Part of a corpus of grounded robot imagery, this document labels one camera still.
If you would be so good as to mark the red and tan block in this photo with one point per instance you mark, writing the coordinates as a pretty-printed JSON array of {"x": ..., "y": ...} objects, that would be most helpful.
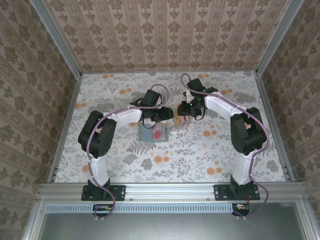
[{"x": 157, "y": 135}]

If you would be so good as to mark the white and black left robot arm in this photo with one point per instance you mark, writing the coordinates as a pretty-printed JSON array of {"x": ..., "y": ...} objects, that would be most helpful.
[{"x": 125, "y": 117}]

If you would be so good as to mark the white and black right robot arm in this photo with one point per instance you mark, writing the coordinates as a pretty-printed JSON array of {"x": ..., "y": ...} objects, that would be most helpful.
[{"x": 220, "y": 103}]

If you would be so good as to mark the pink striped credit card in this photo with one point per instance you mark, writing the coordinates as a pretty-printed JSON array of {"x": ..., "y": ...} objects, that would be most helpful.
[{"x": 183, "y": 120}]

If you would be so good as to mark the gold credit card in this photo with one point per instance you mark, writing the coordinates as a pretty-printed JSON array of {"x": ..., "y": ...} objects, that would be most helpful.
[{"x": 177, "y": 117}]

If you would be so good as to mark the floral table cover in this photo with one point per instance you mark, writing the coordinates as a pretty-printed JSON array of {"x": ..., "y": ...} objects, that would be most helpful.
[{"x": 175, "y": 162}]

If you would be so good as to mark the grey metal sheet panel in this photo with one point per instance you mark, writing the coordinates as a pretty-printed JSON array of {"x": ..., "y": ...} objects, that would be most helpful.
[{"x": 162, "y": 227}]

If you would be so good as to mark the thin aluminium wall rail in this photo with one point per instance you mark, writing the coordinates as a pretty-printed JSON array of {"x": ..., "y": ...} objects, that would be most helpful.
[{"x": 170, "y": 71}]

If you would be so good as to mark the aluminium table side rail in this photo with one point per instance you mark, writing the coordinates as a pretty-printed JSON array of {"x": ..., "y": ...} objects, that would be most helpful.
[
  {"x": 275, "y": 125},
  {"x": 67, "y": 117}
]

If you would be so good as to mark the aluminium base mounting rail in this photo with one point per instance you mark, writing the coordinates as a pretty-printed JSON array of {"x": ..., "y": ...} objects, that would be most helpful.
[{"x": 170, "y": 191}]

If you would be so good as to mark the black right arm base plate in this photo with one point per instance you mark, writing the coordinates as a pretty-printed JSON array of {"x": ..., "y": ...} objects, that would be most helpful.
[{"x": 221, "y": 192}]

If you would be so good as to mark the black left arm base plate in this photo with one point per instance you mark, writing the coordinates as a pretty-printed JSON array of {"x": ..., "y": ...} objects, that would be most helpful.
[{"x": 117, "y": 192}]

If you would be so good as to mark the aluminium upright frame post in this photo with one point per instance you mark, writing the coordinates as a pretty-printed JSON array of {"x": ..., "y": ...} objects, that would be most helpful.
[
  {"x": 56, "y": 41},
  {"x": 277, "y": 37}
]

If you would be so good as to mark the aluminium lower frame bar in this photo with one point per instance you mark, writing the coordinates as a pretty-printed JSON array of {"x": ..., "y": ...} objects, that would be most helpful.
[
  {"x": 308, "y": 220},
  {"x": 33, "y": 220}
]

